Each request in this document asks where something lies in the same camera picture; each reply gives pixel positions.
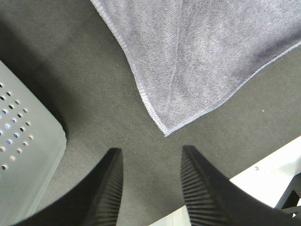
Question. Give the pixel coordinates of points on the black table mat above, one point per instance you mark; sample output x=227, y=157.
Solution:
x=66, y=55

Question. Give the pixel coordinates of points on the grey-purple microfibre towel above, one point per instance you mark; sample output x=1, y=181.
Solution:
x=188, y=57

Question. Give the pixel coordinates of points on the grey perforated laundry basket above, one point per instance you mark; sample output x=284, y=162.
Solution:
x=26, y=166

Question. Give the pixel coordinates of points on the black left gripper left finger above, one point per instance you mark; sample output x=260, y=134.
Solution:
x=94, y=201

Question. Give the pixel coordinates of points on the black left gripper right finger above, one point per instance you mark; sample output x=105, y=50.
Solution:
x=212, y=200

